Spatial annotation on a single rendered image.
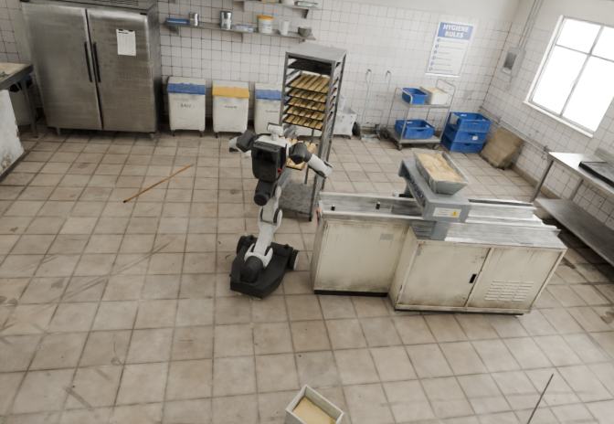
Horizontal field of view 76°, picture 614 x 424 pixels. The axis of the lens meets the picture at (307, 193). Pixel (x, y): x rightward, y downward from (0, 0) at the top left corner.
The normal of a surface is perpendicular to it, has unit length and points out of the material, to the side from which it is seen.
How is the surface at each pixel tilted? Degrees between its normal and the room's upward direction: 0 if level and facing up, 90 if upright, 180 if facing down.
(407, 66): 90
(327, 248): 90
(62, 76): 90
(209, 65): 90
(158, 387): 0
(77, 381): 0
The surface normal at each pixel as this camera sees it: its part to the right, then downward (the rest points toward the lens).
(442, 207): 0.07, 0.52
